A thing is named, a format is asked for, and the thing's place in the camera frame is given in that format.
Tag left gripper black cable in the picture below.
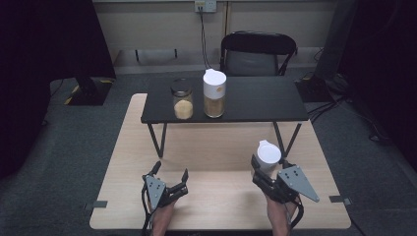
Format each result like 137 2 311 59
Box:
140 181 155 236

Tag black folding chair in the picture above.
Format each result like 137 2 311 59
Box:
218 30 299 78

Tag dark curtain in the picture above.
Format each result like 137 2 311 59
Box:
314 0 417 172

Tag white wall socket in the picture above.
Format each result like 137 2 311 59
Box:
194 0 218 14

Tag black wall socket cable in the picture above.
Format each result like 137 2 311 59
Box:
198 5 212 71

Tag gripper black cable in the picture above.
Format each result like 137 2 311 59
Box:
287 196 305 231
140 181 155 236

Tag black floor cables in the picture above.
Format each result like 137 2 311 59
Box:
307 73 391 145

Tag black stand base yellow tape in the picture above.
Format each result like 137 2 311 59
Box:
63 76 115 107

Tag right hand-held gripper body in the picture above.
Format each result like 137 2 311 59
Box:
251 164 321 206

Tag person's left hand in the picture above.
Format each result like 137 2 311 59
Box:
149 199 179 236

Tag black shelf riser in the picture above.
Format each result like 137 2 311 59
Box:
140 76 311 159

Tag wide white-lidded glass jar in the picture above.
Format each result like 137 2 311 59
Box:
255 139 283 176

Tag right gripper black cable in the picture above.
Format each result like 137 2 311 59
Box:
287 196 305 231

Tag person's right hand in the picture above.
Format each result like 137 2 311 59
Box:
265 194 299 236

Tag black curtain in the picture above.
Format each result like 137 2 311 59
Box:
0 0 117 181

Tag tall white-lidded glass jar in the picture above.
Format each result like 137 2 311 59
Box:
202 68 228 119

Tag grey tape strip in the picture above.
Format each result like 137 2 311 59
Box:
83 200 109 211
328 195 353 207

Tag black-lidded glass jar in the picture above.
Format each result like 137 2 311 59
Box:
169 77 195 121

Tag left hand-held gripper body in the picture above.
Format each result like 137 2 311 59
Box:
141 174 191 209

